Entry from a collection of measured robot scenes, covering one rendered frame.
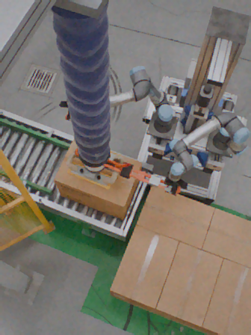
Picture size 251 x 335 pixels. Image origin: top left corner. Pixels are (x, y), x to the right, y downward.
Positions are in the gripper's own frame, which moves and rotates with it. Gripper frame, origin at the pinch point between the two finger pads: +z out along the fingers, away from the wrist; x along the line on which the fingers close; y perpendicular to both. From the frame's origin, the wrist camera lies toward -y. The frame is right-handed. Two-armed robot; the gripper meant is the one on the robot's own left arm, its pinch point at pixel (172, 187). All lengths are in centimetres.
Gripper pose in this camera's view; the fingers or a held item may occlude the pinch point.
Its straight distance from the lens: 280.5
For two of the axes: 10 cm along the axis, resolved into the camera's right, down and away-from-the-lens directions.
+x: -3.9, 8.5, -3.6
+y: -9.2, -3.7, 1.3
